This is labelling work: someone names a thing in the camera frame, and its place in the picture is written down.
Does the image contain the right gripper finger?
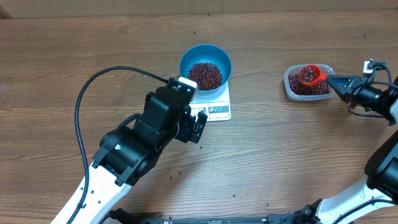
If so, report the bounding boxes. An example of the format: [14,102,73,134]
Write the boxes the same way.
[335,89,351,103]
[326,75,356,92]

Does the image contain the orange measuring scoop blue handle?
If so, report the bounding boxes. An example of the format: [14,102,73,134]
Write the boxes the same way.
[300,65,326,86]

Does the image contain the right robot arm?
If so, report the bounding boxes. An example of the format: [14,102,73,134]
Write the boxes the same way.
[280,75,397,224]

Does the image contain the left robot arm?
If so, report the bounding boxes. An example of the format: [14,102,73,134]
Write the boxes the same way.
[53,87,207,223]

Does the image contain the white digital kitchen scale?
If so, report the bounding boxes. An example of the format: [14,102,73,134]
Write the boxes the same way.
[190,82,231,122]

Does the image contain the red beans in scoop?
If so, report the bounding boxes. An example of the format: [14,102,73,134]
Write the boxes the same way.
[298,65,317,83]

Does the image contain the red beans in bowl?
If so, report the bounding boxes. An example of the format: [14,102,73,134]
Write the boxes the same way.
[188,62,223,91]

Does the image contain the blue plastic bowl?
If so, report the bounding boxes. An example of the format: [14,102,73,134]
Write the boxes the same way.
[179,44,233,86]

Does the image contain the red adzuki beans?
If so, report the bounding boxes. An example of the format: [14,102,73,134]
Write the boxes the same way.
[289,74,330,95]

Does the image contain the clear plastic container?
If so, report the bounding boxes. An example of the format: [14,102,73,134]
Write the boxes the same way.
[284,63,336,101]

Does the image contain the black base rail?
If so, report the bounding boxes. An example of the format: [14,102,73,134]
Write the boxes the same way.
[132,212,298,224]

